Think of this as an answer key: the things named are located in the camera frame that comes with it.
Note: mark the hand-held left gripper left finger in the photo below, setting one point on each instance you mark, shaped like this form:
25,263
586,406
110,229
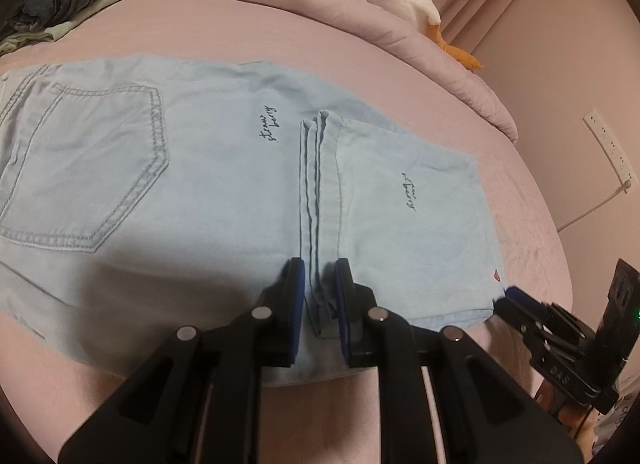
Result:
297,294

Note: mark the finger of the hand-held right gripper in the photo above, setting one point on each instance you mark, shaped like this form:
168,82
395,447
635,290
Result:
510,314
525,296

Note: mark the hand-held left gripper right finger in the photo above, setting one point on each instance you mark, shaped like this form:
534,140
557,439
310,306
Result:
342,304

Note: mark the light blue strawberry pants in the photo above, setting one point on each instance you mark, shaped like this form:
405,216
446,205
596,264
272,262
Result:
200,194

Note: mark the folded pale green cloth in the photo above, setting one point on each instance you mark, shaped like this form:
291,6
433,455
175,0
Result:
75,20

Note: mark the white wall power strip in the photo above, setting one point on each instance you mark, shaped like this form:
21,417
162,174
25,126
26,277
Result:
607,144

